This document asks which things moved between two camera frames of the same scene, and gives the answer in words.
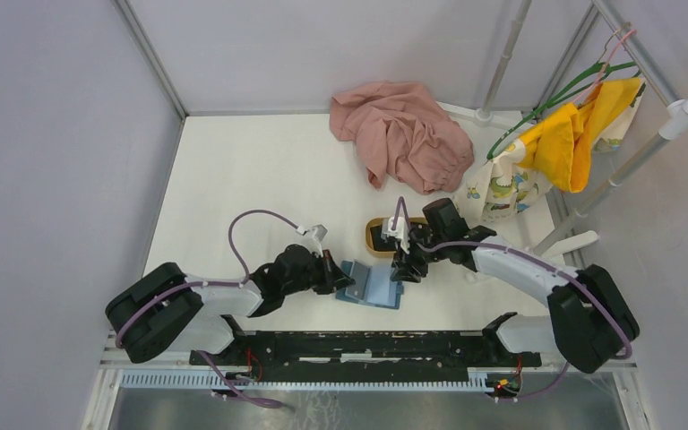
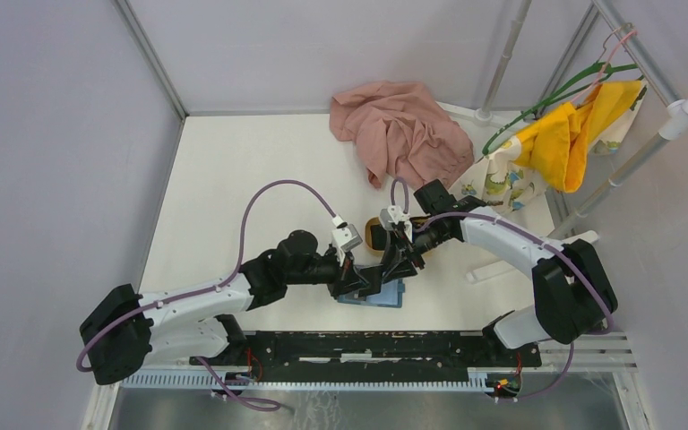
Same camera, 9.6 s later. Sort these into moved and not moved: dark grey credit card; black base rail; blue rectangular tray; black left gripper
Moved: black left gripper
Not moved: dark grey credit card; black base rail; blue rectangular tray
